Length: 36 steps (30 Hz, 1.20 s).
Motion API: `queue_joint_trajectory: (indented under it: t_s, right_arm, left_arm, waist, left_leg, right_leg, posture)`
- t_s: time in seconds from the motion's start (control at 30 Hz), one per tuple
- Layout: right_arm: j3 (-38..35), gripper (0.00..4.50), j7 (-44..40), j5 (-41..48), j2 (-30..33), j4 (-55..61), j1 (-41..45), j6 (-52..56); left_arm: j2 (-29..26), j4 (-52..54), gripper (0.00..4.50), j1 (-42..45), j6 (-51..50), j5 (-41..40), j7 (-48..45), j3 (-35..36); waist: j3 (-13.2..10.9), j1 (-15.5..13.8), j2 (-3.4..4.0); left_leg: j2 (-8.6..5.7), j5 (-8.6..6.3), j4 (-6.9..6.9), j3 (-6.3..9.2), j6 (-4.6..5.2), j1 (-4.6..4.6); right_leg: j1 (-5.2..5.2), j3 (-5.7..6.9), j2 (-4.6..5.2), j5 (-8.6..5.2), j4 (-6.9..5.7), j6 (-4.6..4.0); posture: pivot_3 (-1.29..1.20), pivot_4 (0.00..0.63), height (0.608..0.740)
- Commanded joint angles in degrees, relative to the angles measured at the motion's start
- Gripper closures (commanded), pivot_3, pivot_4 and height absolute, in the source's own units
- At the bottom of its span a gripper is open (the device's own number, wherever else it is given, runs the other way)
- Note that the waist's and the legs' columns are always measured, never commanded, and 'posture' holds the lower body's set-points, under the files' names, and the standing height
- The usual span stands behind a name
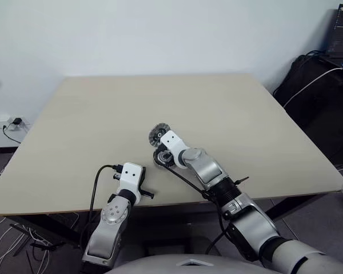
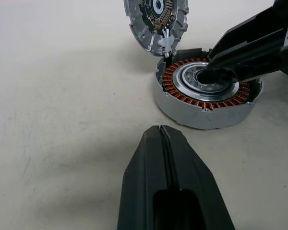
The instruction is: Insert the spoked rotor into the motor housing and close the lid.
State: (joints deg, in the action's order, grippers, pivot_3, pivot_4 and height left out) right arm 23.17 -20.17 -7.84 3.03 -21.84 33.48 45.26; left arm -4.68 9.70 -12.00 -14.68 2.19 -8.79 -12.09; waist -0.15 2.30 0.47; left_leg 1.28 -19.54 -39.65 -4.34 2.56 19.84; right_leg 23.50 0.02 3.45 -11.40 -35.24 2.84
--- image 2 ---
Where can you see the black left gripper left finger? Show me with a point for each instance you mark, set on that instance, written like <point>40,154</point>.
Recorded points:
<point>144,179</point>

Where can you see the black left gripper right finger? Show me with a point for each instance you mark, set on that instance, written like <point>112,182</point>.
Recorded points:
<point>194,175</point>

